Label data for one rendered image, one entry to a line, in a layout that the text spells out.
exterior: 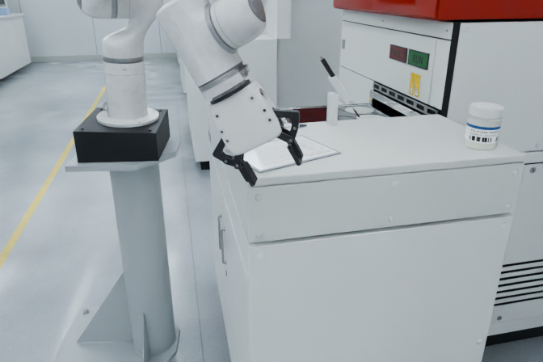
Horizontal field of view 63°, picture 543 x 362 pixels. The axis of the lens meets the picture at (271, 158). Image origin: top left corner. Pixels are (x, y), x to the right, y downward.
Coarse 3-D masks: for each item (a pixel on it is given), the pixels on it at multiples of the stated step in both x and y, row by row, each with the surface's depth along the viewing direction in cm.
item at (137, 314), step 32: (160, 160) 138; (128, 192) 143; (160, 192) 151; (128, 224) 147; (160, 224) 153; (128, 256) 152; (160, 256) 156; (128, 288) 159; (160, 288) 160; (96, 320) 170; (128, 320) 171; (160, 320) 163; (64, 352) 169; (96, 352) 169; (128, 352) 169; (160, 352) 168
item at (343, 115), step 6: (300, 108) 160; (306, 108) 160; (312, 108) 160; (318, 108) 160; (324, 108) 161; (342, 108) 160; (372, 108) 160; (300, 114) 153; (306, 114) 153; (312, 114) 153; (318, 114) 153; (324, 114) 153; (342, 114) 153; (348, 114) 153; (354, 114) 153; (360, 114) 153; (366, 114) 153; (372, 114) 153; (378, 114) 153; (384, 114) 153; (288, 120) 146; (300, 120) 146; (306, 120) 146; (312, 120) 146; (318, 120) 146; (324, 120) 146
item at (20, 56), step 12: (0, 0) 721; (0, 12) 689; (0, 24) 653; (12, 24) 704; (0, 36) 650; (12, 36) 700; (24, 36) 759; (0, 48) 646; (12, 48) 696; (24, 48) 754; (0, 60) 642; (12, 60) 692; (24, 60) 749; (0, 72) 639; (12, 72) 688
